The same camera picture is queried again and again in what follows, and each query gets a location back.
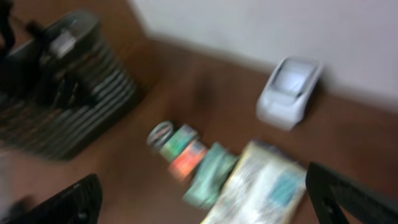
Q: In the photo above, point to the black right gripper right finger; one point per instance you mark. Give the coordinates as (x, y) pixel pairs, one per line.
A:
(331, 192)

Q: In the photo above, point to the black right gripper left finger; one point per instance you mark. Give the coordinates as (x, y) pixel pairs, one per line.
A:
(79, 203)

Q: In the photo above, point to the white blue snack bag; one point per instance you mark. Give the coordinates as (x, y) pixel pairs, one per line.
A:
(266, 186)

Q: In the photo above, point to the green white round tin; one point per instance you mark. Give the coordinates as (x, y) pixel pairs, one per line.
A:
(160, 135)

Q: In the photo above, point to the orange Kleenex tissue pack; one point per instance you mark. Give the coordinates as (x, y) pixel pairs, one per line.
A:
(183, 166)

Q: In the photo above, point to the teal snack packet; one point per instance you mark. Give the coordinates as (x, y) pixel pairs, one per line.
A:
(210, 177)

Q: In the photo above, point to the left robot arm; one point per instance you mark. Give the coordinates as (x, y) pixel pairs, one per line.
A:
(29, 78)

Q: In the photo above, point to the white barcode scanner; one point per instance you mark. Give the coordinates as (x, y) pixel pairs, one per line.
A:
(284, 98)

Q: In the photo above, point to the grey plastic shopping basket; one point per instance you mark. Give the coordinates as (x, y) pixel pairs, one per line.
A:
(62, 133)

